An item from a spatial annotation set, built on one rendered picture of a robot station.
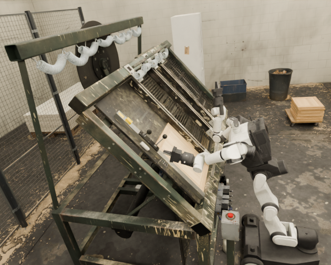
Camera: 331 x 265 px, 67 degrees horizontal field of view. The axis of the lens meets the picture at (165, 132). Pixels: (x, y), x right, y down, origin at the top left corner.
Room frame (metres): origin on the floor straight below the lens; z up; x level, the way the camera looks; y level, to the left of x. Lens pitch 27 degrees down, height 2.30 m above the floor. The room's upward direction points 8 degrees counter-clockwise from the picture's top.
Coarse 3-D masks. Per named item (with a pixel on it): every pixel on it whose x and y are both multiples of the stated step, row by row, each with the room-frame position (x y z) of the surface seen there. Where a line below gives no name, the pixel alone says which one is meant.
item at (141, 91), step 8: (128, 64) 2.27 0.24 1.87; (144, 64) 2.20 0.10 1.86; (144, 72) 2.17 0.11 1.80; (136, 80) 2.18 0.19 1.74; (136, 88) 2.18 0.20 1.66; (144, 88) 2.20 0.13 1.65; (144, 96) 2.16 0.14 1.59; (152, 96) 2.18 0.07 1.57; (152, 104) 2.14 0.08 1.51; (160, 104) 2.16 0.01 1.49; (160, 112) 2.12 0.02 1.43; (168, 112) 2.14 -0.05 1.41; (168, 120) 2.10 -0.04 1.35; (176, 120) 2.11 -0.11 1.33; (176, 128) 2.08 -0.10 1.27; (184, 128) 2.10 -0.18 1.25; (184, 136) 2.05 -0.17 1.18; (192, 136) 2.08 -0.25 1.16; (192, 144) 2.03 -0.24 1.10; (200, 144) 2.05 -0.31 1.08; (200, 152) 2.01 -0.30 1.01
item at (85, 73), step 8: (88, 24) 2.52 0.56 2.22; (96, 24) 2.65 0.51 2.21; (88, 40) 2.45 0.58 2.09; (96, 40) 2.58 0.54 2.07; (104, 48) 2.69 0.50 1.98; (112, 48) 2.86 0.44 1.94; (96, 56) 2.50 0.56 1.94; (104, 56) 2.64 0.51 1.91; (112, 56) 2.82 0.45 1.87; (88, 64) 2.36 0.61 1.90; (96, 64) 2.47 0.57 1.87; (104, 64) 2.54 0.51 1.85; (112, 64) 2.79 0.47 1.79; (80, 72) 2.22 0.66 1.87; (88, 72) 2.33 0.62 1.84; (96, 72) 2.44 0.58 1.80; (112, 72) 2.75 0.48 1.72; (80, 80) 2.20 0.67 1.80; (88, 80) 2.30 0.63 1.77; (96, 80) 2.42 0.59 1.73
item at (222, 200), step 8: (224, 176) 1.89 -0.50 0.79; (224, 184) 1.88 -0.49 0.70; (224, 192) 1.70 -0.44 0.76; (216, 200) 1.64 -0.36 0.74; (224, 200) 1.60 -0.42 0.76; (232, 200) 1.63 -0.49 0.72; (216, 208) 1.55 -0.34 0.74; (224, 208) 1.51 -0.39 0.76; (232, 208) 1.67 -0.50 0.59; (216, 216) 1.62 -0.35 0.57
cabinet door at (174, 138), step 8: (168, 128) 2.02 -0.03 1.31; (160, 136) 1.85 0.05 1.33; (168, 136) 1.92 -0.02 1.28; (176, 136) 2.00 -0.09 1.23; (160, 144) 1.76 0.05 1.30; (168, 144) 1.83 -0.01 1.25; (176, 144) 1.90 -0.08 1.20; (184, 144) 1.98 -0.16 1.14; (192, 152) 1.96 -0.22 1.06; (184, 168) 1.70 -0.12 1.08; (192, 168) 1.76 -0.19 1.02; (208, 168) 1.90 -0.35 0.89; (192, 176) 1.68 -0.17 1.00; (200, 176) 1.74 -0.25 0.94; (200, 184) 1.65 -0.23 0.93
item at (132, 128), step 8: (120, 112) 1.75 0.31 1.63; (120, 120) 1.70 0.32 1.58; (128, 128) 1.69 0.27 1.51; (136, 128) 1.70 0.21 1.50; (136, 136) 1.67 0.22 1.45; (152, 152) 1.64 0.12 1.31; (160, 152) 1.64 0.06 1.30; (168, 160) 1.62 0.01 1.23; (168, 168) 1.60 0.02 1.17; (176, 168) 1.60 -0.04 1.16; (184, 176) 1.58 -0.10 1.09; (184, 184) 1.56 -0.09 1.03; (192, 184) 1.56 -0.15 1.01; (200, 192) 1.54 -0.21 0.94
